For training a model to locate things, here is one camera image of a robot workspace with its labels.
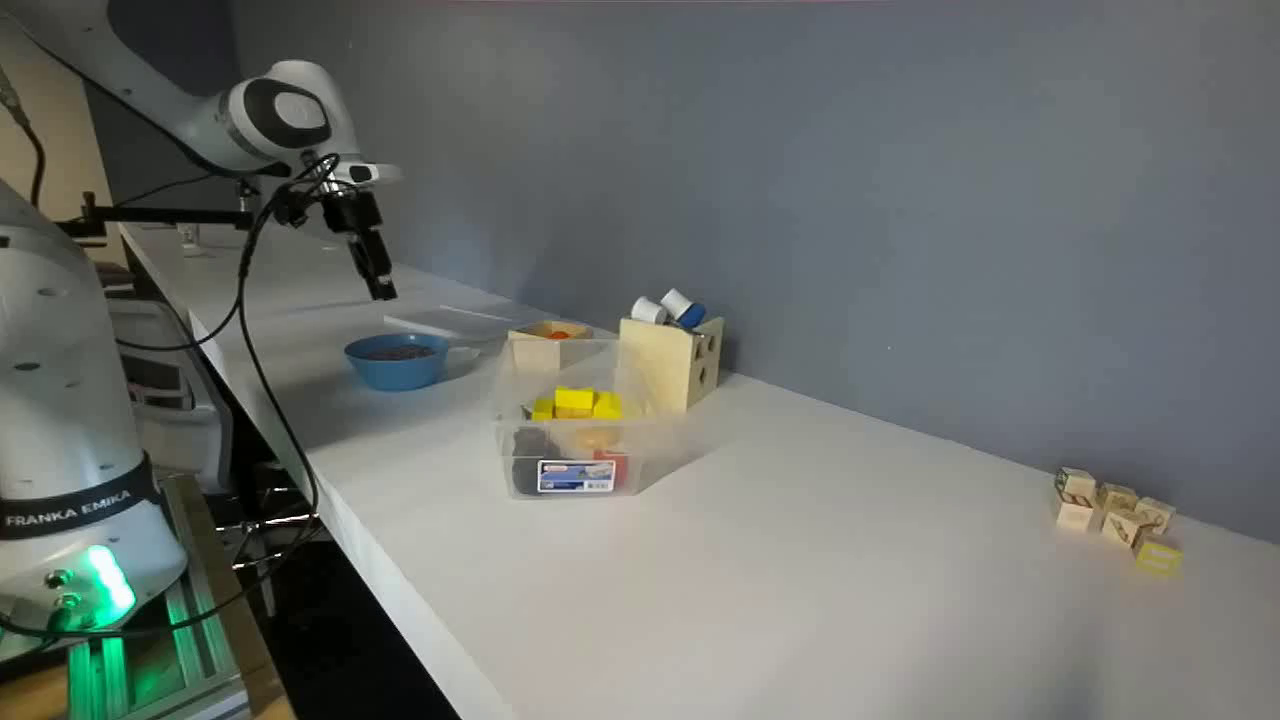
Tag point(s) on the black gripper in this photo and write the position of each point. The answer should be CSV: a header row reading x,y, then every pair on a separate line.
x,y
351,210

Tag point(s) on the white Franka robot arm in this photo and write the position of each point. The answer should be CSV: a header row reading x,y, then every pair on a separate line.
x,y
66,401

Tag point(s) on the robot base platform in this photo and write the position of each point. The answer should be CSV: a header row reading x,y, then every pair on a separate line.
x,y
203,642

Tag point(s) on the blue plastic bowl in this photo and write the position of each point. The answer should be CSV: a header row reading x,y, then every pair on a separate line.
x,y
398,371

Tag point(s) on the open wooden box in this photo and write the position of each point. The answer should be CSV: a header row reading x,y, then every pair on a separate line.
x,y
541,353

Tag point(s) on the orange ball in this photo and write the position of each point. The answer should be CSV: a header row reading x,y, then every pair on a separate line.
x,y
560,330

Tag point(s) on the yellow block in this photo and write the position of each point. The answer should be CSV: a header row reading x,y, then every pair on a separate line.
x,y
574,401
541,411
610,404

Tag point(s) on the black mounting rod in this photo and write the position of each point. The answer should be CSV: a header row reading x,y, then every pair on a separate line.
x,y
161,213

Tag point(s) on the white control box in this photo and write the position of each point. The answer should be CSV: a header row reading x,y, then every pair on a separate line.
x,y
167,384

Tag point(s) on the white cylinder block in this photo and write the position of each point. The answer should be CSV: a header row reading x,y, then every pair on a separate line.
x,y
648,308

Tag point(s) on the wooden shape sorter box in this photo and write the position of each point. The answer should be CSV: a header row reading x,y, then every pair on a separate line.
x,y
661,367

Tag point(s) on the blue and white cylinder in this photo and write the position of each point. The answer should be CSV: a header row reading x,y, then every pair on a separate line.
x,y
684,308

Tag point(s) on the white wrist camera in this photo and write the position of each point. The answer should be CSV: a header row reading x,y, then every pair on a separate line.
x,y
362,173

